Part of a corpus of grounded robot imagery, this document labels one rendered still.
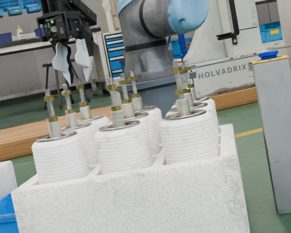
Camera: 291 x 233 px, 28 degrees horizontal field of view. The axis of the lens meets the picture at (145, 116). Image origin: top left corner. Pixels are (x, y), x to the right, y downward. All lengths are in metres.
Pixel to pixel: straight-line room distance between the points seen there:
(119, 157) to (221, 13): 2.50
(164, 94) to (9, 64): 7.86
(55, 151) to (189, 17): 0.57
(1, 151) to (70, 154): 1.83
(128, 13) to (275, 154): 0.58
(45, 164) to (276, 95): 0.47
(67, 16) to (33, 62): 8.16
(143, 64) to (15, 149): 1.43
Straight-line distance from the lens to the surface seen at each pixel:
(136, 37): 1.54
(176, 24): 1.43
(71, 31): 1.23
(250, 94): 3.26
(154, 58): 1.53
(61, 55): 1.29
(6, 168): 1.40
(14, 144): 2.84
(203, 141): 0.98
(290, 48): 3.84
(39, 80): 9.37
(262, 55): 1.19
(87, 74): 1.27
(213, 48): 3.43
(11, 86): 9.31
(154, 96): 1.51
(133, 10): 1.53
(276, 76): 1.17
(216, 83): 3.24
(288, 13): 3.81
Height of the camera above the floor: 0.37
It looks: 6 degrees down
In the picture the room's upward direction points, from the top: 11 degrees counter-clockwise
